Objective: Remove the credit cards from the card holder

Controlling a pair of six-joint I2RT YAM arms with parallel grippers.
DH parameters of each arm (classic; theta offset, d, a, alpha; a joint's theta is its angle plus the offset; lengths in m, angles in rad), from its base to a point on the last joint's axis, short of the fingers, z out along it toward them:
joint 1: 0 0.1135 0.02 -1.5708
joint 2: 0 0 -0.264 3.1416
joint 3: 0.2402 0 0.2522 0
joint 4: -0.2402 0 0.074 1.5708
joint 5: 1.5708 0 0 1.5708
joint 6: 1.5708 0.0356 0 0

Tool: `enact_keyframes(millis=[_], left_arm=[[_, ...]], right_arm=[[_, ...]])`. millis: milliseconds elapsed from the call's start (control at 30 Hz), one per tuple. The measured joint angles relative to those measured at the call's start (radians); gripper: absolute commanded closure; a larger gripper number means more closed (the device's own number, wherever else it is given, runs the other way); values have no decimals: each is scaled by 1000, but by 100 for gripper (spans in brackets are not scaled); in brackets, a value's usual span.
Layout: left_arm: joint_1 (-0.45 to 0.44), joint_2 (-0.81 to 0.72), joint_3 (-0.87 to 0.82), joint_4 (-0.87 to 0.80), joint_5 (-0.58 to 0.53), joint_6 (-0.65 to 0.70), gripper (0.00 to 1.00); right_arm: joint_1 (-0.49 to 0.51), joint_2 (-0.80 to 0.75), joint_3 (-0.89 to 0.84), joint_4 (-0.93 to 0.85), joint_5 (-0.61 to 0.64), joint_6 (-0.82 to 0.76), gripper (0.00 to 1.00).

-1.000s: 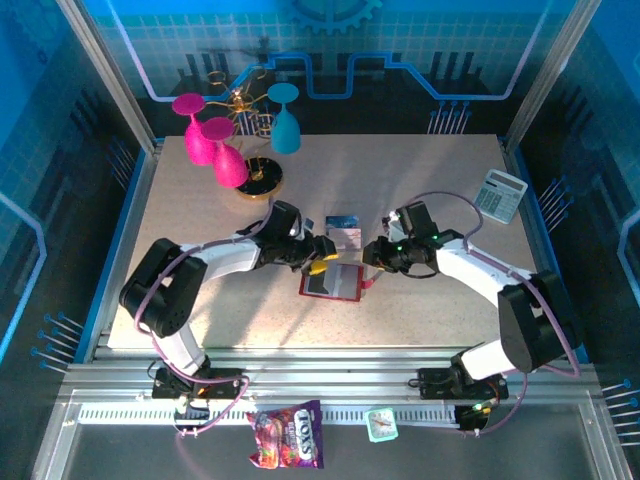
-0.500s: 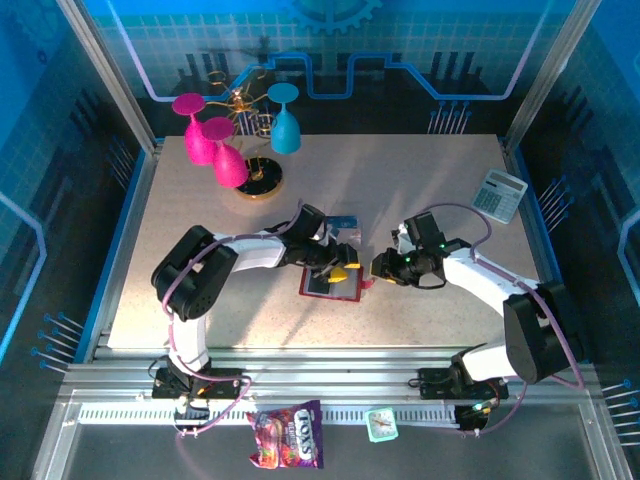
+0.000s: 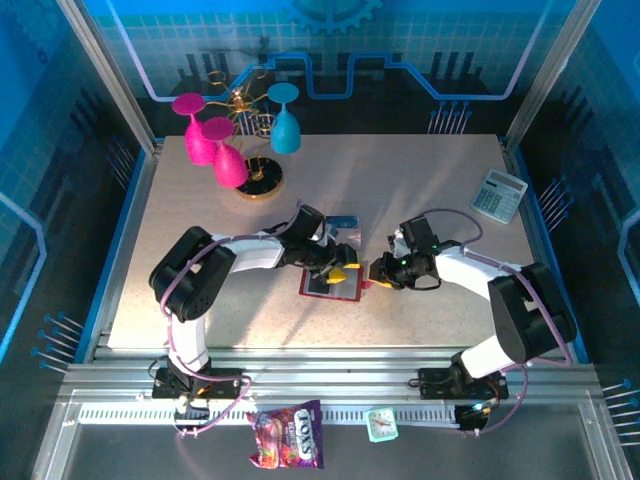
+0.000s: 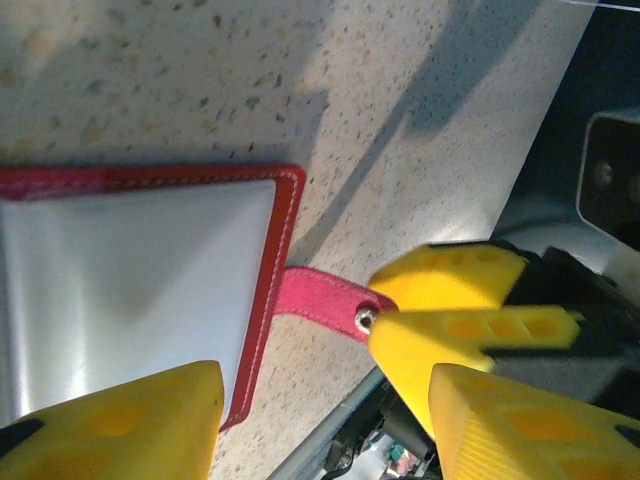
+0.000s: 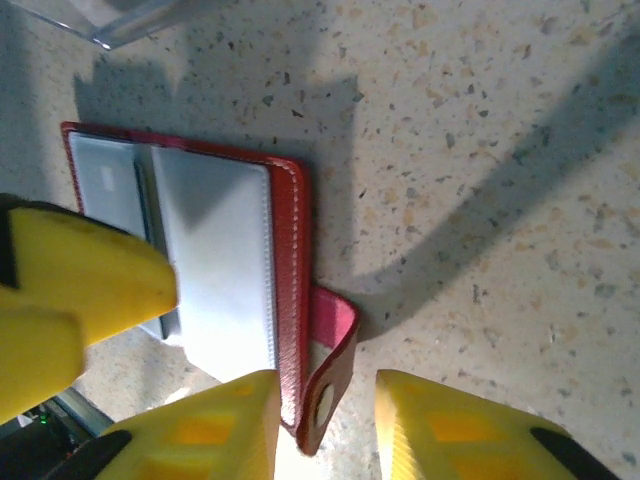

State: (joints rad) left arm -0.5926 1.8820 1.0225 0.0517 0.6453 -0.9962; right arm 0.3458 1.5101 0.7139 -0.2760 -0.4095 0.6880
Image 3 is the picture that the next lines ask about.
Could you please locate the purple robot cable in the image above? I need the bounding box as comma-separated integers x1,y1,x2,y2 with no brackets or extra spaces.
159,199,304,441
422,207,576,437

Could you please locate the aluminium frame post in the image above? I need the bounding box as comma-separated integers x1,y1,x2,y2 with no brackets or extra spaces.
53,0,165,154
503,0,604,149

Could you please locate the aluminium frame rail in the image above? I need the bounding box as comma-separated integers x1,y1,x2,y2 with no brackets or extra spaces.
59,347,601,406

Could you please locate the grey desk calculator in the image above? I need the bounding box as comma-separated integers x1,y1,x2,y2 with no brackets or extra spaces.
469,168,529,225

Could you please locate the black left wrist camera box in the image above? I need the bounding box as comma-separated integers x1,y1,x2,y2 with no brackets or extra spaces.
288,204,327,242

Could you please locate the grey blue credit card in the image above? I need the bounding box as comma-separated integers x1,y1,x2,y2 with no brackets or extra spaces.
329,227,363,247

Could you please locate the red card holder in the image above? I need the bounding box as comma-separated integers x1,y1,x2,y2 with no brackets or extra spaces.
298,263,375,303

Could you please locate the purple candy bag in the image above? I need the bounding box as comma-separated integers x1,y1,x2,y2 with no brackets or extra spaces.
245,399,325,470

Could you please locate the white slotted cable duct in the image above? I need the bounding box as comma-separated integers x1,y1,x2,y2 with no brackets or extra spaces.
77,405,461,426

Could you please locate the teal wine glass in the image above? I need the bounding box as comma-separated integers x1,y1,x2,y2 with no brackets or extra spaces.
266,82,303,155

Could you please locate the small mint alarm clock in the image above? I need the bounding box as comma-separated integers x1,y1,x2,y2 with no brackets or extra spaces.
364,407,400,444

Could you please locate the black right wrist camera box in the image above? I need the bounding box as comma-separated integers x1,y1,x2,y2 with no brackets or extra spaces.
399,216,437,250

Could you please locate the gold glass rack, black base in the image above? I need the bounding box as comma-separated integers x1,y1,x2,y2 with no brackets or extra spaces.
207,69,285,201

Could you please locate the pink wine glass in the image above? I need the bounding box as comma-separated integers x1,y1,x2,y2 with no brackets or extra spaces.
171,93,207,166
201,117,250,189

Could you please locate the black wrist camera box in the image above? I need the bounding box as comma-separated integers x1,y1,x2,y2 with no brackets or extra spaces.
288,204,327,242
399,216,437,250

